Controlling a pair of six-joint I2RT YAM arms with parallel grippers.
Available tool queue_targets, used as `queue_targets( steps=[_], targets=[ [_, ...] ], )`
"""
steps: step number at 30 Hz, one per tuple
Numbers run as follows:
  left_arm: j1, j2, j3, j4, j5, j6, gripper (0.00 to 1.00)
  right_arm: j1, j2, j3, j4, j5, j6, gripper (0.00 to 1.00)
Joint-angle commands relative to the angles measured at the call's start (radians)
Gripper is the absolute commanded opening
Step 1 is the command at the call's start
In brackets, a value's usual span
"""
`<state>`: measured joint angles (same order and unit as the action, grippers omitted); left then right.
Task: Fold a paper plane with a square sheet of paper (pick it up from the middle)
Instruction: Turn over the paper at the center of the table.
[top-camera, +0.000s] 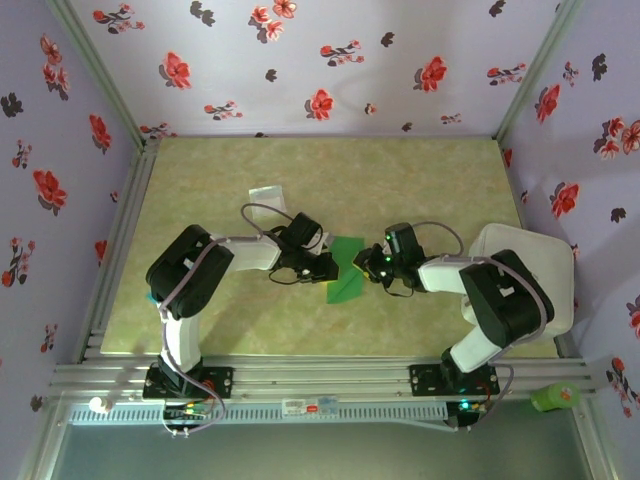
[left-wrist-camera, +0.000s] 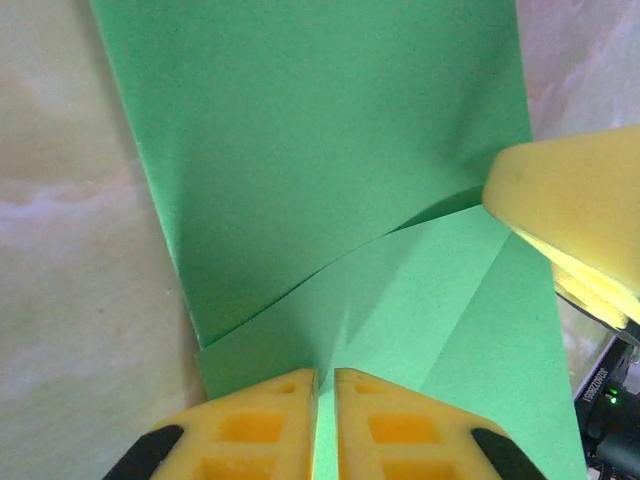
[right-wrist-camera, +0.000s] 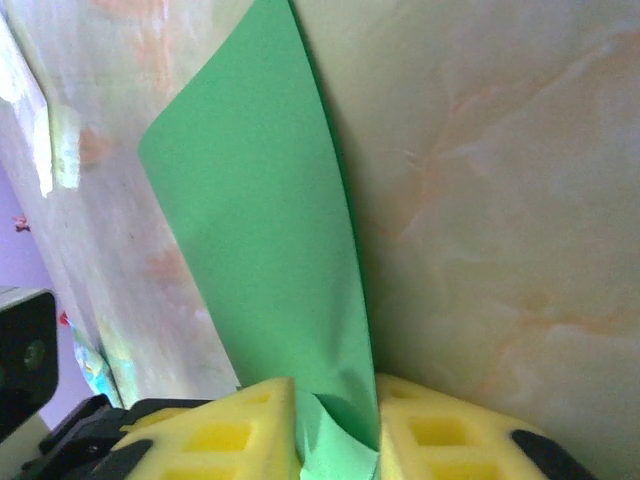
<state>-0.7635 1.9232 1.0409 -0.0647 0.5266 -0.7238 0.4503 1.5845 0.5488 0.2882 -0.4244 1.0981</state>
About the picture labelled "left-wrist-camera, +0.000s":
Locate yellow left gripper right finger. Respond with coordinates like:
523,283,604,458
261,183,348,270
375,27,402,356
333,368,544,480

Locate green paper sheet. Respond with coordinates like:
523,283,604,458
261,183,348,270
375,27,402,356
89,0,589,480

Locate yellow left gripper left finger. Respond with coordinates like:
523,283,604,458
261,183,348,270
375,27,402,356
102,368,320,480

